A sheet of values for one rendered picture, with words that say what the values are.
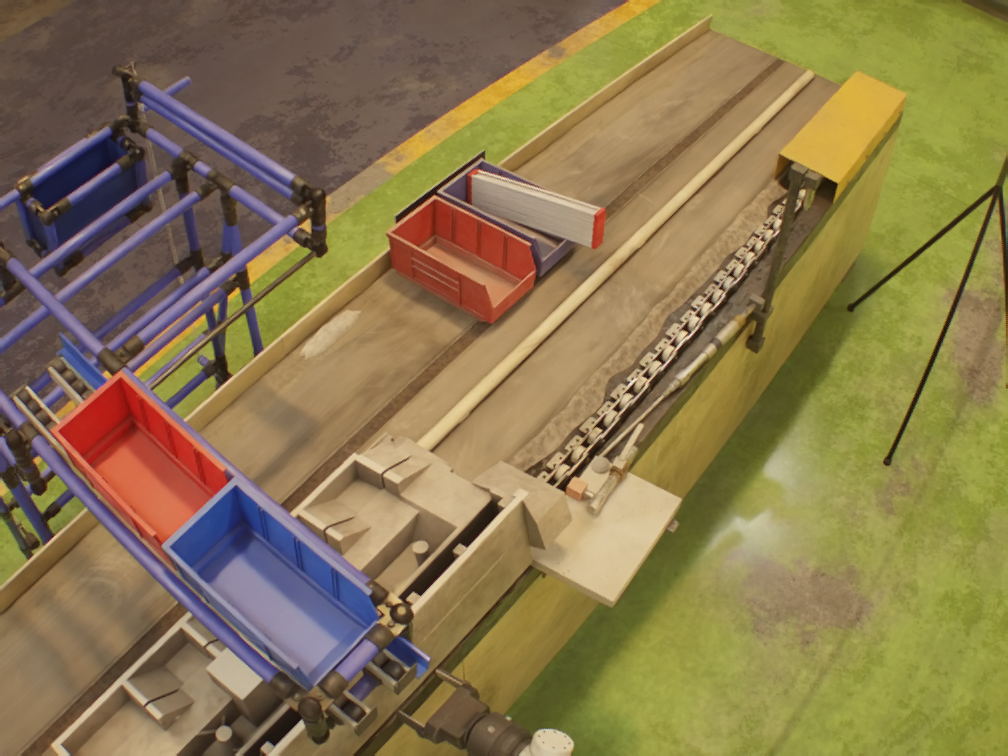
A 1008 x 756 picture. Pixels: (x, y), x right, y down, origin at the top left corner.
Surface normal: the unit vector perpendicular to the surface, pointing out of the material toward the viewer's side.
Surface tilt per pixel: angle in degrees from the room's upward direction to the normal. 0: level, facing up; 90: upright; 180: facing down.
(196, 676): 10
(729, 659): 0
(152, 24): 0
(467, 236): 88
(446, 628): 80
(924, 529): 0
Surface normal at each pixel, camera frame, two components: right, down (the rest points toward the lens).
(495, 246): -0.60, 0.56
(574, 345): 0.04, -0.67
